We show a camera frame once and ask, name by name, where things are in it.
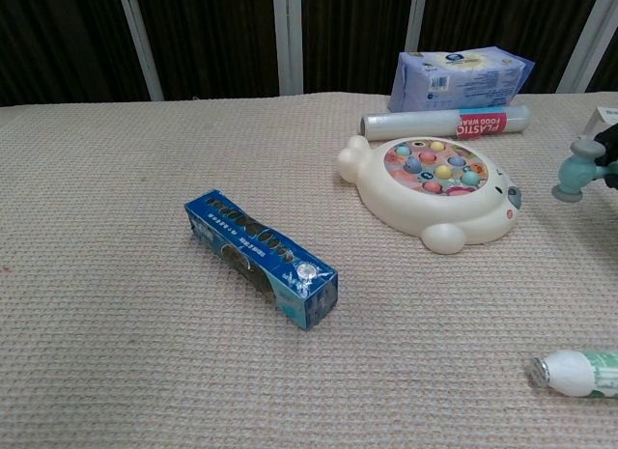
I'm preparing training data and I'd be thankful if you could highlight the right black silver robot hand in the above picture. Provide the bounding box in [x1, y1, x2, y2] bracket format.
[592, 123, 618, 192]

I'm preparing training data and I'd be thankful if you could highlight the grey-teal toy mallet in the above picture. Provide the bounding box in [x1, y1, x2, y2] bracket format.
[551, 138, 618, 205]

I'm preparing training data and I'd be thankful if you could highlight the cream bear-shaped button toy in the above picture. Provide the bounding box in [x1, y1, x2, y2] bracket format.
[336, 134, 524, 256]

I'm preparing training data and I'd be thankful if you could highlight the small white cardboard box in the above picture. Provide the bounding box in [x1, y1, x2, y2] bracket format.
[581, 105, 618, 139]

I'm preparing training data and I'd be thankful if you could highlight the lavender tissue pack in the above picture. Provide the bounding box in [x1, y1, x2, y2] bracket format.
[387, 46, 537, 114]

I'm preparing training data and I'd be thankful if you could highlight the plastic food wrap roll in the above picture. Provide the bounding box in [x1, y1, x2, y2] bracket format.
[358, 105, 531, 142]

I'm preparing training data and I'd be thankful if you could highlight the white bottle green label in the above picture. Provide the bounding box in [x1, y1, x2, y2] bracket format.
[530, 350, 618, 399]

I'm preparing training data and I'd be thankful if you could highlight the blue biscuit box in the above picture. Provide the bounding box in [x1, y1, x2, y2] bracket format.
[183, 188, 339, 331]

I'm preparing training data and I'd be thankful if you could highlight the beige woven tablecloth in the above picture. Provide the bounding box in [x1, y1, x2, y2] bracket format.
[0, 91, 618, 449]

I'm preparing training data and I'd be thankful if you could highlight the white metal frame post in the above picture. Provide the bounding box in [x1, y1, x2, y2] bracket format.
[271, 0, 305, 98]
[404, 0, 430, 55]
[116, 0, 166, 103]
[554, 0, 618, 95]

